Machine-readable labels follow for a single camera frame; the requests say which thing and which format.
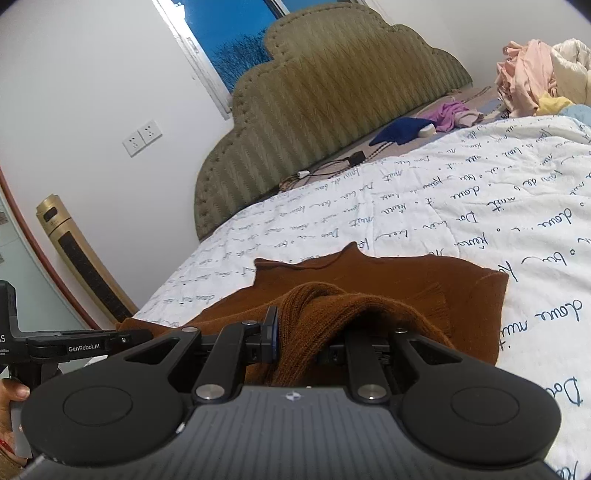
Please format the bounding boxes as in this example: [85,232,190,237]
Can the brown knit sweater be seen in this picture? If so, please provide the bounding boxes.
[115,241,510,388]

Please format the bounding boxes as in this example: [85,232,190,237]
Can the pink crumpled clothes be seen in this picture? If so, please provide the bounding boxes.
[495,39,557,117]

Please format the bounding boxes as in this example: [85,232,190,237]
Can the person's left hand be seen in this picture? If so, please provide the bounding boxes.
[0,378,32,469]

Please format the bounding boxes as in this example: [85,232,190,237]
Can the gold tower fan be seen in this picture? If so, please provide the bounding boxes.
[36,194,138,323]

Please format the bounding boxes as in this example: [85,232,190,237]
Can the dark blue cloth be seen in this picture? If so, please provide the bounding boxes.
[369,117,435,146]

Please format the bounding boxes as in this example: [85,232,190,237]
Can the olive green padded headboard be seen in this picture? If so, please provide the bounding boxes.
[193,2,473,239]

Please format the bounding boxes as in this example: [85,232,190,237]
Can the white quilt with blue script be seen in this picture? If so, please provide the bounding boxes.
[138,116,590,479]

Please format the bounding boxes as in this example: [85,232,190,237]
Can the purple cloth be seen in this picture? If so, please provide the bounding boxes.
[420,101,484,133]

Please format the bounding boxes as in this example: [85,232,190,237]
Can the yellow garment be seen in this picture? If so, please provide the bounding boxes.
[535,92,573,116]

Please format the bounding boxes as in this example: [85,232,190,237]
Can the light blue garment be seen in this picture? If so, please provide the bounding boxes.
[559,104,591,126]

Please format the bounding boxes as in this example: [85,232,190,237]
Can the cream white garment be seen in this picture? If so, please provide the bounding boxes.
[551,38,591,106]

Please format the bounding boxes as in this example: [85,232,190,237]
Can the black charger with cables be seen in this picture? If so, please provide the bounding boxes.
[279,149,382,192]

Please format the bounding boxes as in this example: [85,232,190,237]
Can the white double wall socket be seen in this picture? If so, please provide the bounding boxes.
[122,120,162,157]

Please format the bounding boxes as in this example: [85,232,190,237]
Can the window with white frame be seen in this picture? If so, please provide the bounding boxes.
[154,0,318,119]

